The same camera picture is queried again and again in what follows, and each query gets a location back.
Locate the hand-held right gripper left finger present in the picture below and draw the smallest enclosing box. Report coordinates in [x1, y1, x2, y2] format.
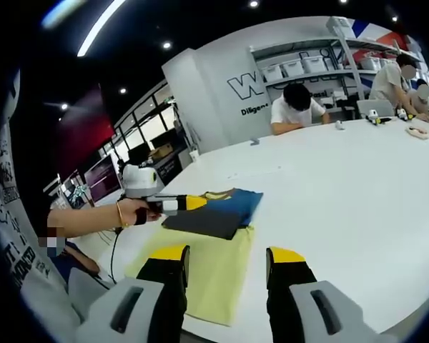
[74, 244, 191, 343]

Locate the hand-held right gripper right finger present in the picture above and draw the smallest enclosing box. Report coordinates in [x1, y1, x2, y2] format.
[265, 246, 380, 343]

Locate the yellow grey blue garment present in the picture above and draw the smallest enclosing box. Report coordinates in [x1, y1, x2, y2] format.
[124, 187, 265, 328]

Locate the person's left hand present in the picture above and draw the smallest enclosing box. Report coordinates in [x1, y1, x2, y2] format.
[119, 198, 162, 227]

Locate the black monitor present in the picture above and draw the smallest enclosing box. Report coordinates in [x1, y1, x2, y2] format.
[127, 142, 152, 162]

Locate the black cabinet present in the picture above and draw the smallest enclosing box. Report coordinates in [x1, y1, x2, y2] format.
[152, 156, 194, 187]

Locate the monitor with purple display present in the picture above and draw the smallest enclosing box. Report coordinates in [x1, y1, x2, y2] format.
[83, 153, 124, 204]

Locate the cardboard box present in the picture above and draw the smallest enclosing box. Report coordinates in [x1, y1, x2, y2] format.
[149, 144, 175, 160]

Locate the grey mesh chair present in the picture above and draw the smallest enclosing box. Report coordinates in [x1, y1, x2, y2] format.
[66, 267, 112, 316]

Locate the large dark red screen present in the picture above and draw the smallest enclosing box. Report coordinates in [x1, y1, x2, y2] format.
[54, 83, 117, 173]

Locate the person's blue shirt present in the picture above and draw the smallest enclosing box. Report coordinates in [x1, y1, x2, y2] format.
[52, 249, 80, 278]

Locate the operator person in white shirt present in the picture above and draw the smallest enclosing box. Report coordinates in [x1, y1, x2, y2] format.
[0, 69, 80, 343]

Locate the group of round ceiling spotlights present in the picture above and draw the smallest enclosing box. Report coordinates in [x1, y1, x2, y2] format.
[59, 0, 400, 111]

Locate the long ceiling strip light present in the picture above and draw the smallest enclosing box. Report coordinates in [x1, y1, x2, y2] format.
[77, 0, 127, 58]

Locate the grey metal shelf rack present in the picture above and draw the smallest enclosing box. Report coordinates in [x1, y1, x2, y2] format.
[342, 21, 428, 76]
[249, 35, 366, 112]

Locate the group of white storage boxes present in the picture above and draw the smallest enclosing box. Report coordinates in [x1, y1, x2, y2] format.
[262, 16, 398, 83]

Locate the tray with pink items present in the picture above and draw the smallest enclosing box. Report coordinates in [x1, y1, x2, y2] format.
[405, 124, 429, 139]

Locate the silver laptop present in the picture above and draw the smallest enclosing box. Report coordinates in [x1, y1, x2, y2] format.
[355, 99, 395, 119]

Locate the gold bracelet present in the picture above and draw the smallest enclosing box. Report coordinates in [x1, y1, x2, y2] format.
[115, 202, 129, 229]

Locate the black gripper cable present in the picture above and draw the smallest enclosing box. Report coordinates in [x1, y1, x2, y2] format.
[109, 224, 125, 285]

